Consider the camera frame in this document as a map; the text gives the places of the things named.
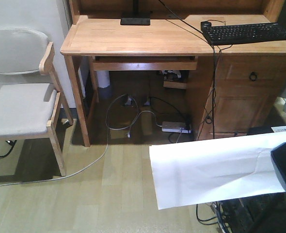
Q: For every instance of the white paper sheet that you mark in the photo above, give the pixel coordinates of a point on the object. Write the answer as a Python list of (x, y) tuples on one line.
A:
[(214, 170)]

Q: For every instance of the black keyboard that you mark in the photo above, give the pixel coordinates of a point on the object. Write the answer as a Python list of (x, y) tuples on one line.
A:
[(242, 33)]

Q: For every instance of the wooden chair grey cushion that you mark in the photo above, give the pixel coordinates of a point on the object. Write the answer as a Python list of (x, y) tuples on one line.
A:
[(31, 95)]

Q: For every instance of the wooden desk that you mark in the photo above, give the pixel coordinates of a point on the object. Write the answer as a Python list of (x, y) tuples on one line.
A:
[(224, 99)]

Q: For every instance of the white power strip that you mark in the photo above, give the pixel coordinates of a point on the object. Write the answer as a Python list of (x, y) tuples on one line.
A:
[(176, 127)]

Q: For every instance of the black monitor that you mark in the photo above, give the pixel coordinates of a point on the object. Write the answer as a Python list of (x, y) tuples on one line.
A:
[(135, 16)]

